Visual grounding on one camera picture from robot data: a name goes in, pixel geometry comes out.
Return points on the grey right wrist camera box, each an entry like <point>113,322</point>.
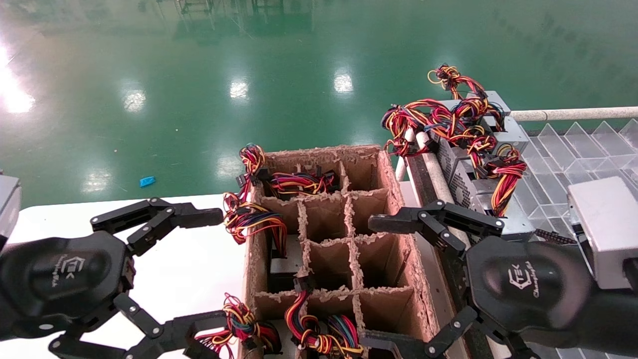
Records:
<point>605,229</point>

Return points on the white rack leg pipe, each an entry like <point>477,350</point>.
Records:
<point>401,169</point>

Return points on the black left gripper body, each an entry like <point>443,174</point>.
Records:
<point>65,279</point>

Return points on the cardboard box with dividers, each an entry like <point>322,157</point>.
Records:
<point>324,219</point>

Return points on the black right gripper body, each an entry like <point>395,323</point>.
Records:
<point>528,286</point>

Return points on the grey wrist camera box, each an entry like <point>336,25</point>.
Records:
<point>9,204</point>
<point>605,229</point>

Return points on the clear acrylic divider tray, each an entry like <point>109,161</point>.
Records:
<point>573,154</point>

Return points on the small blue scrap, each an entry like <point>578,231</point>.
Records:
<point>147,181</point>

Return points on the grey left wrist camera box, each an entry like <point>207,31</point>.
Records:
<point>9,204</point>

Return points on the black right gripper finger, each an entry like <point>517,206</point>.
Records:
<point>398,346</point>
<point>428,217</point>

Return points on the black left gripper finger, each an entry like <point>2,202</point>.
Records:
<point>159,214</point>
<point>169,336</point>

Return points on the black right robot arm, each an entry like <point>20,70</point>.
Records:
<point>615,324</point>

